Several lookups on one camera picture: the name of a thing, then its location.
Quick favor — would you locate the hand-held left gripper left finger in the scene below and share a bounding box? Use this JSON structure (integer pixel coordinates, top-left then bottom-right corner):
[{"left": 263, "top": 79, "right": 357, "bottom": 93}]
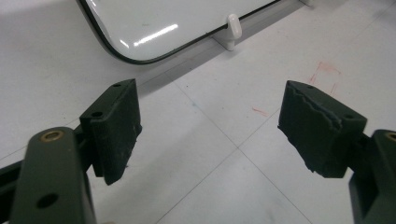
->
[{"left": 79, "top": 77, "right": 144, "bottom": 187}]

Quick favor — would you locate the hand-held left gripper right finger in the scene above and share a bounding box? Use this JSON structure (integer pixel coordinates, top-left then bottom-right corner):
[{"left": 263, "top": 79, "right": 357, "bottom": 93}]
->
[{"left": 277, "top": 79, "right": 368, "bottom": 179}]

